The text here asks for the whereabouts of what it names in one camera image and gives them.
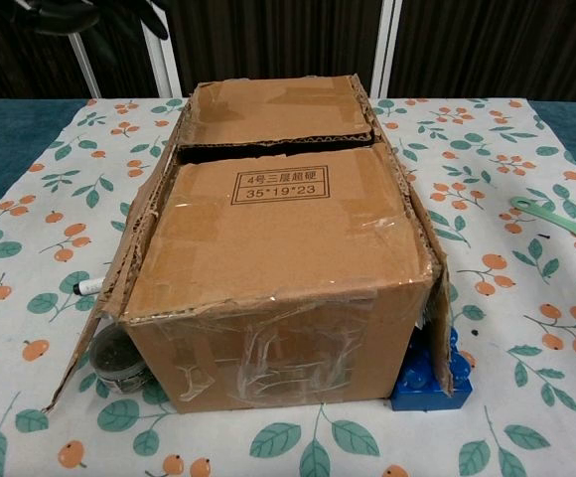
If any green toothbrush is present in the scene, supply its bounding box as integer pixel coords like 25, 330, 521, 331
509, 196, 576, 252

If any blue toy building block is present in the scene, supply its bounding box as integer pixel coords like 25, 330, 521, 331
390, 325, 473, 412

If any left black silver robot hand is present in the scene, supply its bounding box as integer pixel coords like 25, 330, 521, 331
12, 0, 170, 41

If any white marker pen black cap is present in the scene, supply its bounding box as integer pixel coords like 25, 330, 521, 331
72, 277, 104, 295

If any brown cardboard shipping box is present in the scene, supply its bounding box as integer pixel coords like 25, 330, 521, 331
42, 74, 456, 416

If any thin white frame post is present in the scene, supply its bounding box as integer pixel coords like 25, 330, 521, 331
67, 32, 103, 99

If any floral leaf print tablecloth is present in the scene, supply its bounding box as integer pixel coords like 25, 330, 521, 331
0, 97, 576, 477

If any white aluminium frame post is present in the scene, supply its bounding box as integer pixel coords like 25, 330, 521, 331
369, 0, 403, 99
141, 14, 190, 99

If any round clear jar of screws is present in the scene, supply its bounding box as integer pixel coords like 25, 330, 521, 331
91, 325, 150, 396

